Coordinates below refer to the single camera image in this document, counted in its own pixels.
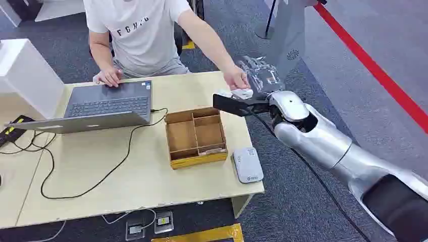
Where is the white card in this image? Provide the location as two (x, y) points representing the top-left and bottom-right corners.
(230, 88), (254, 100)

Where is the pale card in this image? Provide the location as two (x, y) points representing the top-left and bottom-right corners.
(198, 147), (227, 156)

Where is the person's hand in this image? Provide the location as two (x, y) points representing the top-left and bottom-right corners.
(223, 67), (251, 91)
(93, 68), (124, 88)

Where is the black stanchion post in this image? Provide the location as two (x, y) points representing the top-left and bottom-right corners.
(254, 0), (278, 40)

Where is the person's right hand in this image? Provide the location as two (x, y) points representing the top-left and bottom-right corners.
(93, 68), (124, 88)

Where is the person's left hand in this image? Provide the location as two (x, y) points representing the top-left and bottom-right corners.
(223, 67), (251, 91)

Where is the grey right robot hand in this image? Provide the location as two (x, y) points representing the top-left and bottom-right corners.
(212, 55), (286, 117)

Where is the silver floor socket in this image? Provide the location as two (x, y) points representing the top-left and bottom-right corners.
(154, 210), (175, 235)
(125, 218), (146, 242)

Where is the black power strip cable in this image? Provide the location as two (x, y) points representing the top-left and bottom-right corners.
(0, 131), (58, 156)

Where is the yellow taped board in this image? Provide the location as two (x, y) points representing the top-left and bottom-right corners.
(150, 223), (245, 242)

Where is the white floor cable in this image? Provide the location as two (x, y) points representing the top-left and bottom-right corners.
(26, 207), (158, 242)

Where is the black chair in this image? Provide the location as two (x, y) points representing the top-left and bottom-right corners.
(174, 0), (205, 56)

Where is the white card reader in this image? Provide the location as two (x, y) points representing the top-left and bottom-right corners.
(232, 147), (264, 185)

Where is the red barrier belt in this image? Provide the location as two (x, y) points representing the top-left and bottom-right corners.
(312, 1), (428, 135)

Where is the desk leg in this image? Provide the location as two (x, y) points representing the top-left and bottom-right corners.
(231, 194), (255, 219)

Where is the black laptop cable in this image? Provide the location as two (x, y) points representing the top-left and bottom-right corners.
(40, 107), (169, 200)

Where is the white shelf unit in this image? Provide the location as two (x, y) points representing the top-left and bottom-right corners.
(34, 0), (86, 23)

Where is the wooden compartment box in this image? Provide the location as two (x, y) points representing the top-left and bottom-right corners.
(164, 106), (229, 170)

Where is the black power strip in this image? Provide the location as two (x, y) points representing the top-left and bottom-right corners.
(0, 114), (35, 148)

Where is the person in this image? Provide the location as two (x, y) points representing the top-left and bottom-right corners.
(83, 0), (251, 91)

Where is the white cabinet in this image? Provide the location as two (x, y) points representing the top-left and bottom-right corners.
(0, 38), (65, 120)

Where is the grey laptop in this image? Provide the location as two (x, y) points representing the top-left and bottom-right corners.
(5, 80), (153, 135)

